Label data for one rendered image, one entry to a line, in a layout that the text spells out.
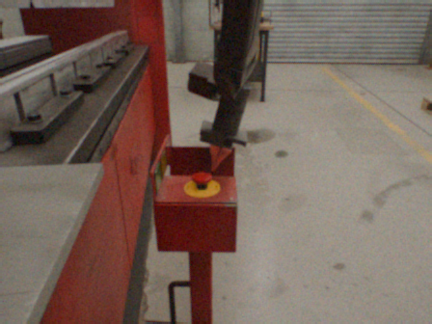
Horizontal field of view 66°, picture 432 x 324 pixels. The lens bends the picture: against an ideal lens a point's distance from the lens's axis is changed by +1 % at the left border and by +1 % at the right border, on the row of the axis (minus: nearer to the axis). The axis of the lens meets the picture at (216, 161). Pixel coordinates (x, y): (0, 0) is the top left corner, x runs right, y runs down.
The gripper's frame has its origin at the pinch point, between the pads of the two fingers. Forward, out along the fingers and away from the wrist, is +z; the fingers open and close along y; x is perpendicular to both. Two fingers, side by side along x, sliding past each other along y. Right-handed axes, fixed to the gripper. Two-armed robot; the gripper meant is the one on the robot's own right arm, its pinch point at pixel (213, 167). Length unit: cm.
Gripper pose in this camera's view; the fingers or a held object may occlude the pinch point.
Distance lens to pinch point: 74.6
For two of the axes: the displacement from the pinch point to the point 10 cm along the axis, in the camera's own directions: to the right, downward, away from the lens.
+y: -9.7, -2.5, -0.7
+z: -2.6, 8.7, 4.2
